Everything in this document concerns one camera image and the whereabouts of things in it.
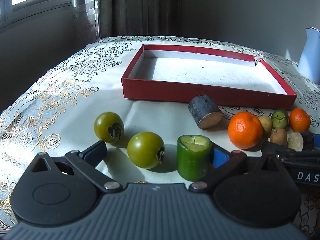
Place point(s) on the large orange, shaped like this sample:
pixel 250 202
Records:
pixel 243 130

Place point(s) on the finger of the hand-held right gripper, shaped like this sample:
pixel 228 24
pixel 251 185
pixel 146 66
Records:
pixel 282 152
pixel 316 142

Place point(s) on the light patterned curtain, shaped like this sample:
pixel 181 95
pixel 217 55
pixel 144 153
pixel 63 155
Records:
pixel 86 10

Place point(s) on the dark grey curtain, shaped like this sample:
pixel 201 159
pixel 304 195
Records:
pixel 140 7

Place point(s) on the green cucumber piece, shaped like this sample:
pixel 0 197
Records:
pixel 191 162

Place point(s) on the small orange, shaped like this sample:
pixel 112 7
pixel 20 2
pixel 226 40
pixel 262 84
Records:
pixel 299 120

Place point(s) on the small green cucumber slice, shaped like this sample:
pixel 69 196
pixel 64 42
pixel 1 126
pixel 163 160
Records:
pixel 280 118

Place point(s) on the small dark sugarcane piece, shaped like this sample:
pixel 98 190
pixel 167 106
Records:
pixel 296 141

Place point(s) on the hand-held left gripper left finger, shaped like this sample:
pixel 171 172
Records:
pixel 96 149

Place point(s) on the large dark sugarcane piece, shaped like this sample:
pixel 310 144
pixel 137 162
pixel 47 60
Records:
pixel 203 108

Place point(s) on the white pitcher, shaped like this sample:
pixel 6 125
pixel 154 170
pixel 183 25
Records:
pixel 310 60

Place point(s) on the red cardboard box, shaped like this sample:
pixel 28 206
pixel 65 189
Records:
pixel 200 72

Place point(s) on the green tomato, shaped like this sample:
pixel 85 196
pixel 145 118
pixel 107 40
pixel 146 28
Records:
pixel 106 126
pixel 143 150

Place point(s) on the small yellow round fruit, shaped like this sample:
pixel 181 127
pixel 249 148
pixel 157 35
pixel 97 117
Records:
pixel 266 123

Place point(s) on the brown small potato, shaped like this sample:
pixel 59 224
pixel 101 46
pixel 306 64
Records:
pixel 278 136

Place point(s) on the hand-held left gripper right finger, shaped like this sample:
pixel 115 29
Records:
pixel 220 158

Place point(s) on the floral tablecloth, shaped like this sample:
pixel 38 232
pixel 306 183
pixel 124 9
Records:
pixel 162 120

